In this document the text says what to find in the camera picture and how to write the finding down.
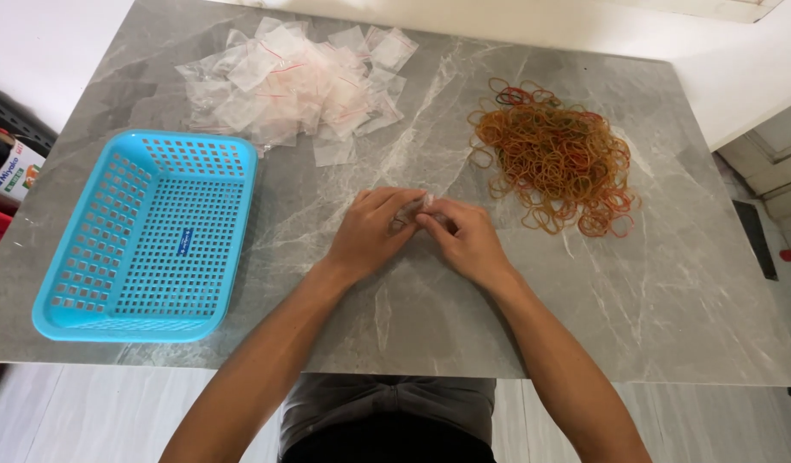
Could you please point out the white printed carton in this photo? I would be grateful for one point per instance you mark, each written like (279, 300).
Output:
(17, 172)

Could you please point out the heap of rubber bands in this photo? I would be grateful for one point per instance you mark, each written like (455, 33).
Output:
(553, 157)

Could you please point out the black metal rack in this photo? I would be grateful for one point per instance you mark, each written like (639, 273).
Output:
(16, 119)

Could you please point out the white door frame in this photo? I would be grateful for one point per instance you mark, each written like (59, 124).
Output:
(765, 157)

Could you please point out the small clear zip bag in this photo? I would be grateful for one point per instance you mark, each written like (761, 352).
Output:
(413, 211)

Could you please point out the person's left hand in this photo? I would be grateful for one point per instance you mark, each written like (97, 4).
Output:
(366, 235)

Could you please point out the blue plastic basket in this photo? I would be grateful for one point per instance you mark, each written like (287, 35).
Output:
(150, 236)

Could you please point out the person's right hand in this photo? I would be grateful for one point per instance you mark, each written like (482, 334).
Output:
(471, 243)

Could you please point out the pile of clear zip bags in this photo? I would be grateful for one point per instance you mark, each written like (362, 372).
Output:
(296, 90)

